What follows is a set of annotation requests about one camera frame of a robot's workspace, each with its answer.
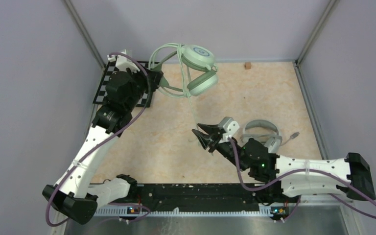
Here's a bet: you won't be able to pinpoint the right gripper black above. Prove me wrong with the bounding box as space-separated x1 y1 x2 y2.
193 123 248 171

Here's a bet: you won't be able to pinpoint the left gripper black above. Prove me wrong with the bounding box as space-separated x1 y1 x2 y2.
125 62 163 111

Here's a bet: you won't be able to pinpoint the mint green headphones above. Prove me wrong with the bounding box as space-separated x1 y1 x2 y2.
148 43 219 98

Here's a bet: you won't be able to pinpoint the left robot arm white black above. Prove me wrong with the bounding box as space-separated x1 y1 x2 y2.
42 69 163 225

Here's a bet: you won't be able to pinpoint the black white checkerboard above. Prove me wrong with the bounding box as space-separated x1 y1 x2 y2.
93 62 152 108

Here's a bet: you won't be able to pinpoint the mint green cable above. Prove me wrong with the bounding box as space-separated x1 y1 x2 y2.
176 45 205 143

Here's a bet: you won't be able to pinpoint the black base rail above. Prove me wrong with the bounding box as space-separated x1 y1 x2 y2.
128 183 298 212

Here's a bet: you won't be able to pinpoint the grey headphone cable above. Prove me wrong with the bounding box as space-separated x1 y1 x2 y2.
282 132 301 143

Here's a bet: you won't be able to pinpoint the small wooden cube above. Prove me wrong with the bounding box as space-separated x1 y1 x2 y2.
244 62 252 70

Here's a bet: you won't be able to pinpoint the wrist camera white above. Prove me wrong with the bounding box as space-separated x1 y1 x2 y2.
217 117 240 143
107 52 140 72

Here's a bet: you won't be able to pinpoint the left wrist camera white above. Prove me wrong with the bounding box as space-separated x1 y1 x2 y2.
107 52 140 72

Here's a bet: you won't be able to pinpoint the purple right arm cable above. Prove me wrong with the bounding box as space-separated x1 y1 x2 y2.
227 138 376 223

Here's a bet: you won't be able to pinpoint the white gaming headphones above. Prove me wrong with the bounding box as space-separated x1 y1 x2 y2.
241 119 283 153

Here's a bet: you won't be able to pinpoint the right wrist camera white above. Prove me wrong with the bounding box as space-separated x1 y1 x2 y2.
217 117 240 143

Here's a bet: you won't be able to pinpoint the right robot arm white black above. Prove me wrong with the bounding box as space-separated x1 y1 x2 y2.
192 123 376 202

